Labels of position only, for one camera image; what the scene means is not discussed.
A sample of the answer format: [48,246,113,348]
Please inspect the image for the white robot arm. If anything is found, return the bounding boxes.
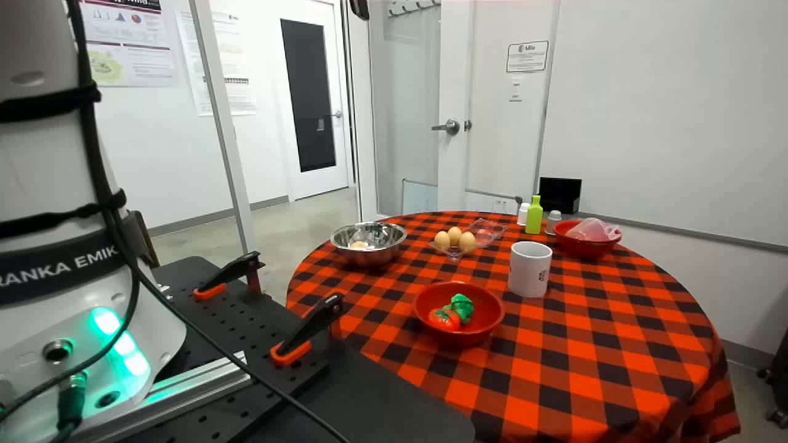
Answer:
[0,0,187,443]

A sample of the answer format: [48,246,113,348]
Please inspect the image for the clear plastic egg holder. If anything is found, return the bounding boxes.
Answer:
[431,218,502,261]

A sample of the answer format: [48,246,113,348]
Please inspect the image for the stainless steel bowl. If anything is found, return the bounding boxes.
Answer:
[330,222,407,268]

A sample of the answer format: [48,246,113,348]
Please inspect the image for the green toy vegetable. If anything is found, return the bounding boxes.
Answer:
[448,293,476,321]

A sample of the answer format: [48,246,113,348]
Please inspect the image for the red toy vegetable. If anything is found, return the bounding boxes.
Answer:
[428,308,460,330]

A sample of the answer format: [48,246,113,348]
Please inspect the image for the red bowl with toys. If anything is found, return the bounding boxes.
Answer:
[413,281,504,347]

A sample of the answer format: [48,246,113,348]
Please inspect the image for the small white bottle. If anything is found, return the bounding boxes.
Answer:
[517,202,529,228]

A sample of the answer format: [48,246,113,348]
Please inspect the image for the green bottle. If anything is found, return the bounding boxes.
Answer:
[524,195,544,236]

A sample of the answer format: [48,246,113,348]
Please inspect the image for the white mug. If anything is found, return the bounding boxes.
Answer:
[508,240,552,297]

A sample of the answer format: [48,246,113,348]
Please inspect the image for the black orange clamp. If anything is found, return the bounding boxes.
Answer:
[192,251,263,303]
[269,296,344,367]

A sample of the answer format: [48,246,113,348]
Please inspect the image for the small salt shaker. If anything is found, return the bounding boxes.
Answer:
[548,208,562,225]

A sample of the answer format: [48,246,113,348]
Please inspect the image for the red black plaid tablecloth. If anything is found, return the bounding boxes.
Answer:
[285,211,742,443]

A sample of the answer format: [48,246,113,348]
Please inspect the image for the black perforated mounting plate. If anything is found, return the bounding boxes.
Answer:
[120,254,479,443]

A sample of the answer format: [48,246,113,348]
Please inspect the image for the red bowl with pink cloth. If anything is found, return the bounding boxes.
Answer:
[554,218,621,261]

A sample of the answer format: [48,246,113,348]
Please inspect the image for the pink cloth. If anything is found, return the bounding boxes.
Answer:
[567,216,624,240]

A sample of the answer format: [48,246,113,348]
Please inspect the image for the silver door handle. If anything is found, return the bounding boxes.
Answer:
[431,120,460,134]

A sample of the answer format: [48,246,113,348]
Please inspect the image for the black wall tray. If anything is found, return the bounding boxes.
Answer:
[539,176,581,213]

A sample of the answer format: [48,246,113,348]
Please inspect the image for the white wall sign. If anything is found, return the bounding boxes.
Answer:
[504,40,549,73]

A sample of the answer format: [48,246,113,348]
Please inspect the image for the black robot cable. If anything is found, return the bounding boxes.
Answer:
[0,0,354,443]

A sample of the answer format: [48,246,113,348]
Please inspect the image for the wall posters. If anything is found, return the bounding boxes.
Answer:
[82,0,257,115]

